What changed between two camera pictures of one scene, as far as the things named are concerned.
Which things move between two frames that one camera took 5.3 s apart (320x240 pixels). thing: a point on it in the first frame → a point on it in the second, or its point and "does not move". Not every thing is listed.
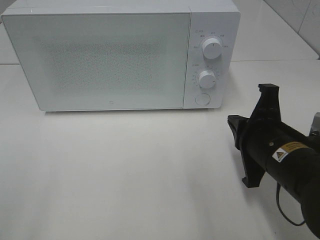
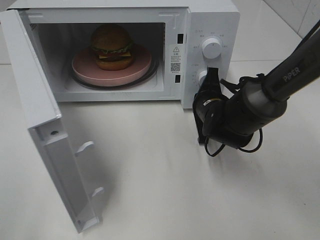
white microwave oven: (124, 55) does not move
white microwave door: (84, 61) → (41, 112)
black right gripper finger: (268, 107) → (211, 82)
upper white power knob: (212, 48) does not move
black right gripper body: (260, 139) → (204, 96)
